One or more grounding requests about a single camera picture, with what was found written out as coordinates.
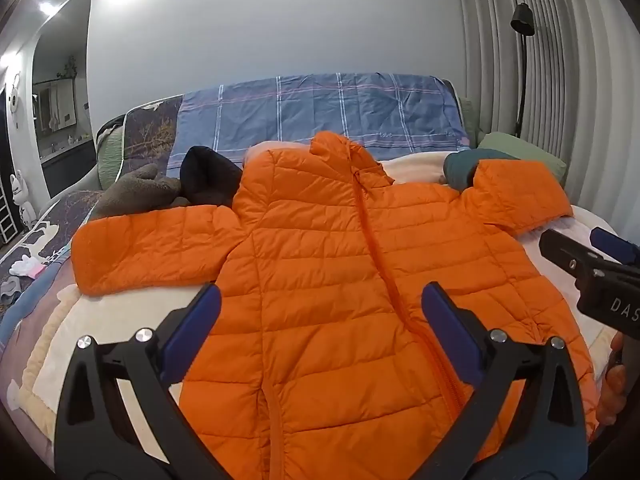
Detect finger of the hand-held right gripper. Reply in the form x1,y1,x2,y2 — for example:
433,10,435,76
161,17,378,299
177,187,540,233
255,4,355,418
538,229,608,281
589,226,640,267

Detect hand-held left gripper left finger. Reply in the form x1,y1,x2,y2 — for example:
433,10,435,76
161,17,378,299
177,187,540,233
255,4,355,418
54,282,233,480

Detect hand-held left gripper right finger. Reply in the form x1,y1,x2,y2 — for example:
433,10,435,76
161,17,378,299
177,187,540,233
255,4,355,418
421,281,588,480

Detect orange puffer jacket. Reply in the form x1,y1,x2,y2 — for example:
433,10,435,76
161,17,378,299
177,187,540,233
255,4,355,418
71,131,601,480

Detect person's right hand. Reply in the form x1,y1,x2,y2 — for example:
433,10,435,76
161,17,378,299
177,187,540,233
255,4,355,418
597,332,628,428

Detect cream printed blanket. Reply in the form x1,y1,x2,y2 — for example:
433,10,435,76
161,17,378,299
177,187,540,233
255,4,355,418
10,149,640,453

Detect plain green pillow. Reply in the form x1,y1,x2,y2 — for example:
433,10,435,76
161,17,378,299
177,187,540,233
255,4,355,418
477,131,569,187

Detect teal garment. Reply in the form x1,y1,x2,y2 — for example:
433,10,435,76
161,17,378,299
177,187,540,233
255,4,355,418
444,151,484,191

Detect black garment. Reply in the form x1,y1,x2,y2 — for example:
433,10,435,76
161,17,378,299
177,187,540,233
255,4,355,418
180,145,245,209

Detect brown fleece garment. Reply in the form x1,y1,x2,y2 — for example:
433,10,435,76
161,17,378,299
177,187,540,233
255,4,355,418
90,162,192,221

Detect grey pleated curtain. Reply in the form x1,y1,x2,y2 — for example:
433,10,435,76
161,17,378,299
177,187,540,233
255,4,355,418
454,0,640,243

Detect white and pink socks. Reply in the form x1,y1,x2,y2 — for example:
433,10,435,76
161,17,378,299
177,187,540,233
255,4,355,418
9,255,49,281

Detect green quilted pillow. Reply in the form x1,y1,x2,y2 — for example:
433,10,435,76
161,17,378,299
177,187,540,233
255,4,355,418
96,114,127,192

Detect dark printed quilt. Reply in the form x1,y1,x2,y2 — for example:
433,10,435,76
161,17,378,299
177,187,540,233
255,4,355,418
0,94,183,341

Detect dark counter cabinet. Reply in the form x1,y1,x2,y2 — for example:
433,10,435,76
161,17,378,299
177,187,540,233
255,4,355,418
40,137,97,200

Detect white cat figurine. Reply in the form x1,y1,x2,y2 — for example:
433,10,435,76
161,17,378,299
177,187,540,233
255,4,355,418
10,170,34,234

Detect white ladder rack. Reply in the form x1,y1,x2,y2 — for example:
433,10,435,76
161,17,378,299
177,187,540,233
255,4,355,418
0,192,19,249

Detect black floor lamp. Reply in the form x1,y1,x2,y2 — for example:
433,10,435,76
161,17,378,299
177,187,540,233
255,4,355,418
509,2,536,139

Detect blue plaid quilt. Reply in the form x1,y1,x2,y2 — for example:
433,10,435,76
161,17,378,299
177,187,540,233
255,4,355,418
166,73,471,171

